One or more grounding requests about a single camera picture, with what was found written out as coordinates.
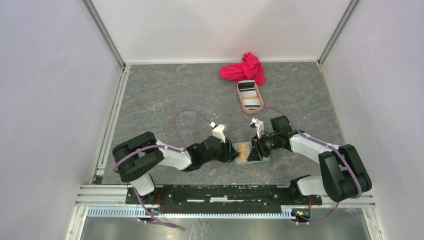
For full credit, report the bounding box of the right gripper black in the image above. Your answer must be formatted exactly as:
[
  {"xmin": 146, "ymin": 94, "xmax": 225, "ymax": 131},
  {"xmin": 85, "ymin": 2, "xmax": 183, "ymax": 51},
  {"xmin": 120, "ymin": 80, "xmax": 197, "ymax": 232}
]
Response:
[{"xmin": 246, "ymin": 132, "xmax": 280, "ymax": 162}]

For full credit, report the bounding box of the green card holder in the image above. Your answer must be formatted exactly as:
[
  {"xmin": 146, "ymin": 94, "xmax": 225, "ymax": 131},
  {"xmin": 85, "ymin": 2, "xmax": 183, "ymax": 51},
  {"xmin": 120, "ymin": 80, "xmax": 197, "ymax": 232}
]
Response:
[{"xmin": 233, "ymin": 142, "xmax": 271, "ymax": 165}]

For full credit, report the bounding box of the gold VIP credit card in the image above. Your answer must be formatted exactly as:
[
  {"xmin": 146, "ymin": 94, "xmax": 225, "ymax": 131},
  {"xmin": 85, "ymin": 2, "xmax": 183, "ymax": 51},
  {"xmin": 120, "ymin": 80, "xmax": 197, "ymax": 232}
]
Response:
[{"xmin": 234, "ymin": 142, "xmax": 251, "ymax": 164}]

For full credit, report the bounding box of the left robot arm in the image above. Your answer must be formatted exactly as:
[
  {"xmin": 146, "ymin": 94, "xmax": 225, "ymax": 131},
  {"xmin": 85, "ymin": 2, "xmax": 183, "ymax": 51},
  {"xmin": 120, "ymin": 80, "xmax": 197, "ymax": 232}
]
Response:
[{"xmin": 112, "ymin": 131, "xmax": 240, "ymax": 204}]

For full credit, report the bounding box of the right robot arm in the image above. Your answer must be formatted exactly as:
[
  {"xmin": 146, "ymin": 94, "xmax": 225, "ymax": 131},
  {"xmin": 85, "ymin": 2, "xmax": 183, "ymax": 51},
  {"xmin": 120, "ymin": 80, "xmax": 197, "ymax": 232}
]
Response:
[{"xmin": 247, "ymin": 115, "xmax": 372, "ymax": 204}]

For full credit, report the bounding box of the printed card in tray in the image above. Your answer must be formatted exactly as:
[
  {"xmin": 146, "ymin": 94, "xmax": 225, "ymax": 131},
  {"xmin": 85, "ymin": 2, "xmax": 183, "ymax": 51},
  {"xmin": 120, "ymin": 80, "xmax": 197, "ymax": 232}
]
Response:
[{"xmin": 240, "ymin": 90, "xmax": 259, "ymax": 99}]

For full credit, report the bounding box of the pink oval tray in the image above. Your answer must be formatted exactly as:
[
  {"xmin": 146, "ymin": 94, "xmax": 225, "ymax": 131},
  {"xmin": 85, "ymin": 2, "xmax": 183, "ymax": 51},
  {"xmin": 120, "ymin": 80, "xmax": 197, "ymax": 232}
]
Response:
[{"xmin": 236, "ymin": 80, "xmax": 265, "ymax": 115}]

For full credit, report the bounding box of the red cloth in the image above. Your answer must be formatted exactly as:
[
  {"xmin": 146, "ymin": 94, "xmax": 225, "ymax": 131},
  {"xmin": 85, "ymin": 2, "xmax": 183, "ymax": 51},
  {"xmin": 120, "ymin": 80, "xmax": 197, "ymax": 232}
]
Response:
[{"xmin": 219, "ymin": 52, "xmax": 267, "ymax": 86}]

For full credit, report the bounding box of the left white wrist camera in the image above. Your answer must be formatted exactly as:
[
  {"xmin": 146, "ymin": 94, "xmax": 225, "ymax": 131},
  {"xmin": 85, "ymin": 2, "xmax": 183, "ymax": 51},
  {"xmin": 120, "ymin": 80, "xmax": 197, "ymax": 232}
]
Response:
[{"xmin": 209, "ymin": 121, "xmax": 227, "ymax": 143}]

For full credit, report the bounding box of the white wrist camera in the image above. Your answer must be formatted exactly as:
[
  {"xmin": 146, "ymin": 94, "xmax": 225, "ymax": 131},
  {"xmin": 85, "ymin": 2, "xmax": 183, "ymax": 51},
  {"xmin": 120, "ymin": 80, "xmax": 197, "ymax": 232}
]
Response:
[
  {"xmin": 249, "ymin": 117, "xmax": 264, "ymax": 139},
  {"xmin": 209, "ymin": 121, "xmax": 227, "ymax": 143}
]

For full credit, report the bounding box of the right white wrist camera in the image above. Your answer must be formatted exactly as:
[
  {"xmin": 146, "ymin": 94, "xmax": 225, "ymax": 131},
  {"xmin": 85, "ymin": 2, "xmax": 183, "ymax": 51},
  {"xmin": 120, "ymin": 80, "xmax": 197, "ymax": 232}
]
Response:
[{"xmin": 249, "ymin": 117, "xmax": 264, "ymax": 139}]

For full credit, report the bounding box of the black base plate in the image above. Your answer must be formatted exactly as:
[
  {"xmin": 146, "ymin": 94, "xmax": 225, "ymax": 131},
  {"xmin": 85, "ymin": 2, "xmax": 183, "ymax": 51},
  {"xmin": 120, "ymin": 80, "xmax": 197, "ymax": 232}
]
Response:
[{"xmin": 141, "ymin": 184, "xmax": 323, "ymax": 214}]

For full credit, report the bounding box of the white slotted cable duct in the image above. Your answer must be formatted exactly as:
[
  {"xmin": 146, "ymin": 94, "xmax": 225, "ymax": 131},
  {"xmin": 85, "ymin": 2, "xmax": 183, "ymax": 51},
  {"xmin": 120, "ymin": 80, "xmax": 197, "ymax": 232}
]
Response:
[{"xmin": 87, "ymin": 206, "xmax": 295, "ymax": 220}]

